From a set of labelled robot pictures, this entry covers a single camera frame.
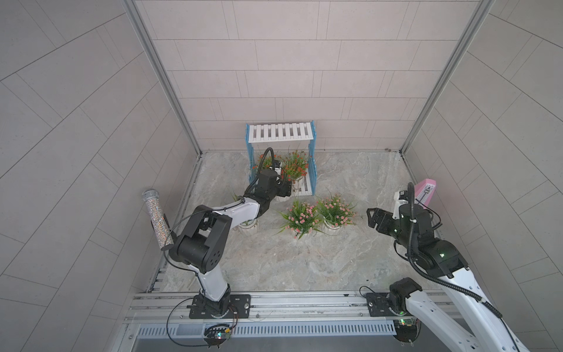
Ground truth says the red flower pot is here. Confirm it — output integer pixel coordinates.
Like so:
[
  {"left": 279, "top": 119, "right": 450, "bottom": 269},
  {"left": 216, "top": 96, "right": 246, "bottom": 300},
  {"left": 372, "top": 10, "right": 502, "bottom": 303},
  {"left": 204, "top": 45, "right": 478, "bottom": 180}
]
[
  {"left": 252, "top": 153, "right": 276, "bottom": 172},
  {"left": 275, "top": 190, "right": 292, "bottom": 202},
  {"left": 281, "top": 150, "right": 309, "bottom": 183}
]

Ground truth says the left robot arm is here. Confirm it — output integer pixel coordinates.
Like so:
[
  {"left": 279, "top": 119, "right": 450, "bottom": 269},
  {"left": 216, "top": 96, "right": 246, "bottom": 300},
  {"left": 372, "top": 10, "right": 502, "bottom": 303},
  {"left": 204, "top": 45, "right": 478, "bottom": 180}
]
[{"left": 167, "top": 148, "right": 292, "bottom": 307}]

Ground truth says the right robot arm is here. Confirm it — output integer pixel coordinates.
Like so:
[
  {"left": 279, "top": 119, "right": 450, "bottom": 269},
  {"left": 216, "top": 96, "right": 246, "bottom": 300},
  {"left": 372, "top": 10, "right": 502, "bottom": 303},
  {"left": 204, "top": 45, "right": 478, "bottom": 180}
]
[{"left": 367, "top": 179, "right": 527, "bottom": 351}]

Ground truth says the blue white wooden rack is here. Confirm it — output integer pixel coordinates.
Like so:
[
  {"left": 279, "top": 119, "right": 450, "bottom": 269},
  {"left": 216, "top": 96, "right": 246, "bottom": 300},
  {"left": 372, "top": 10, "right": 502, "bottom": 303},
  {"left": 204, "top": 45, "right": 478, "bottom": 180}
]
[{"left": 245, "top": 121, "right": 317, "bottom": 196}]

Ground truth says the pink flower pot middle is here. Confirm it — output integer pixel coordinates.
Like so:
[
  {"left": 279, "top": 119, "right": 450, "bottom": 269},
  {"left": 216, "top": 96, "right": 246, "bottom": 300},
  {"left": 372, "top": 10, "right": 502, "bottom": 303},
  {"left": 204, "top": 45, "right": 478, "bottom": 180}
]
[{"left": 280, "top": 199, "right": 322, "bottom": 239}]

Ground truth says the pink metronome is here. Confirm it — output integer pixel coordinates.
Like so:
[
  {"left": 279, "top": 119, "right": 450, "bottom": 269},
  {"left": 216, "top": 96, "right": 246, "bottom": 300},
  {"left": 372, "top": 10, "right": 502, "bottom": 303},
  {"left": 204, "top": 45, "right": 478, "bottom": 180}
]
[{"left": 414, "top": 178, "right": 436, "bottom": 208}]

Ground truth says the pink flower pot right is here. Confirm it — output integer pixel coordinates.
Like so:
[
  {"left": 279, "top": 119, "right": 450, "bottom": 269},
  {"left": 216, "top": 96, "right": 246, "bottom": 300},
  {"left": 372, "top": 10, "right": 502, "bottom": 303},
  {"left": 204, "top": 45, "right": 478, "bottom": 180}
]
[{"left": 317, "top": 194, "right": 356, "bottom": 233}]

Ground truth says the right controller board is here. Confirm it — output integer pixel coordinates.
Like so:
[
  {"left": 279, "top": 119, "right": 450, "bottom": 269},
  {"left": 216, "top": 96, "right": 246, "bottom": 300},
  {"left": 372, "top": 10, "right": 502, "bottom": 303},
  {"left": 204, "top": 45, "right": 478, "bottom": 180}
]
[{"left": 393, "top": 318, "right": 422, "bottom": 345}]

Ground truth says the controller board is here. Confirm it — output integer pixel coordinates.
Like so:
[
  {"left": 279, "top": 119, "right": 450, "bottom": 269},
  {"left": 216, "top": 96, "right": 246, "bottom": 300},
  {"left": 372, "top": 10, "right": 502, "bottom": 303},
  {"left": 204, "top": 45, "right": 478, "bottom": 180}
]
[
  {"left": 393, "top": 318, "right": 422, "bottom": 345},
  {"left": 203, "top": 324, "right": 233, "bottom": 348}
]

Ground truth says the silver glitter cylinder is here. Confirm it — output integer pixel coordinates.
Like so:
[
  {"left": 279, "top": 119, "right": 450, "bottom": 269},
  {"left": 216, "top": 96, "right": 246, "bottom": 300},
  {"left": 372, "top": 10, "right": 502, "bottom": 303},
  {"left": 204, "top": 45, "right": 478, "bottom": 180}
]
[{"left": 142, "top": 189, "right": 174, "bottom": 251}]

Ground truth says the left controller board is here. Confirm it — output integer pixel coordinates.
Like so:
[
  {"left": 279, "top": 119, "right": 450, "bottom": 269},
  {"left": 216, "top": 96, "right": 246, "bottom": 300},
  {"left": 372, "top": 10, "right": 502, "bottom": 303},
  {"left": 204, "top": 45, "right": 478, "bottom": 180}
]
[{"left": 203, "top": 324, "right": 233, "bottom": 348}]

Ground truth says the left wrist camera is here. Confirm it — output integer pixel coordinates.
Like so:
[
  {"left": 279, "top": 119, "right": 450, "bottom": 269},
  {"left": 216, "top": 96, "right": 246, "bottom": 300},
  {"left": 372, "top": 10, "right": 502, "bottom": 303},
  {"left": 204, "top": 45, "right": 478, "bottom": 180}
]
[{"left": 271, "top": 159, "right": 282, "bottom": 175}]

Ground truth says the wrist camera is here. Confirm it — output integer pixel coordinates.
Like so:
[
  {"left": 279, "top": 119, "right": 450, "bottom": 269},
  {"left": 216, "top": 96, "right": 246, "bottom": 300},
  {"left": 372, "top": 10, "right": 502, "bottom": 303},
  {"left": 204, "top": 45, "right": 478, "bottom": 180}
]
[
  {"left": 393, "top": 190, "right": 409, "bottom": 220},
  {"left": 271, "top": 159, "right": 282, "bottom": 175}
]

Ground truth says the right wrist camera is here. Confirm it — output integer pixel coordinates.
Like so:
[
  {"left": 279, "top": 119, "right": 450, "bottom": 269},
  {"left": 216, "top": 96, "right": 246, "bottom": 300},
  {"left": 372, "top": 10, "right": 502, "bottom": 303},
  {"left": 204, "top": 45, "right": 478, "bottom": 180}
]
[{"left": 393, "top": 190, "right": 409, "bottom": 220}]

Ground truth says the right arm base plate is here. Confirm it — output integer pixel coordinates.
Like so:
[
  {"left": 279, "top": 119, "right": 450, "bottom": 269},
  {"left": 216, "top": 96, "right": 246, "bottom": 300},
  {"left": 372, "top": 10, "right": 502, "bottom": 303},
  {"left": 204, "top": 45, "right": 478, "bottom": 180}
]
[{"left": 364, "top": 292, "right": 414, "bottom": 319}]

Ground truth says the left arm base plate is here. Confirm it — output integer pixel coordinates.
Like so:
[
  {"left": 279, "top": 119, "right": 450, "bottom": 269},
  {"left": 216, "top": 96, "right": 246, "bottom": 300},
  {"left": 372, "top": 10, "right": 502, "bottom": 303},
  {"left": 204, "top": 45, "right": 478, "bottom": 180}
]
[{"left": 189, "top": 293, "right": 252, "bottom": 320}]

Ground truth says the aluminium rail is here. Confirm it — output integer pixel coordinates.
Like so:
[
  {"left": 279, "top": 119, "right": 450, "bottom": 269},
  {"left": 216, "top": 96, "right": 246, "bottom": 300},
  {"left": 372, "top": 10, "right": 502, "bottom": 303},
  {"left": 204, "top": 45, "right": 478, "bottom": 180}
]
[{"left": 124, "top": 289, "right": 398, "bottom": 345}]

